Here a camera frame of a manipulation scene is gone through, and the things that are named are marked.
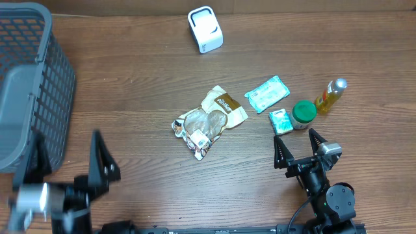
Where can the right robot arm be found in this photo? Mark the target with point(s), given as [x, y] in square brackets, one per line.
[333, 205]

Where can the yellow dish soap bottle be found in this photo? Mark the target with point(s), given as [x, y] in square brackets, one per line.
[330, 95]

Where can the brown white snack bag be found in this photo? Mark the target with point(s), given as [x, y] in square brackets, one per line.
[202, 126]

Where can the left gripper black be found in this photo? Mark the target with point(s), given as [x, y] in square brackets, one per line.
[100, 168]

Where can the grey plastic shopping basket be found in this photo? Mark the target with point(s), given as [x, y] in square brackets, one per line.
[38, 85]

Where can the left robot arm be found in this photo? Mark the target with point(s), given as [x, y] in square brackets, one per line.
[71, 222]

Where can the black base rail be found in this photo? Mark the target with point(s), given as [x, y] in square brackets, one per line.
[128, 227]

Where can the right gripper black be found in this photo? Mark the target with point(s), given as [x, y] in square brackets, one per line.
[284, 158]

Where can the teal tissue packet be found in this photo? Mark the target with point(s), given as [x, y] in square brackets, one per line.
[267, 94]

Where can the small teal carton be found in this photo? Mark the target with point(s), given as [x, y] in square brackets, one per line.
[281, 122]

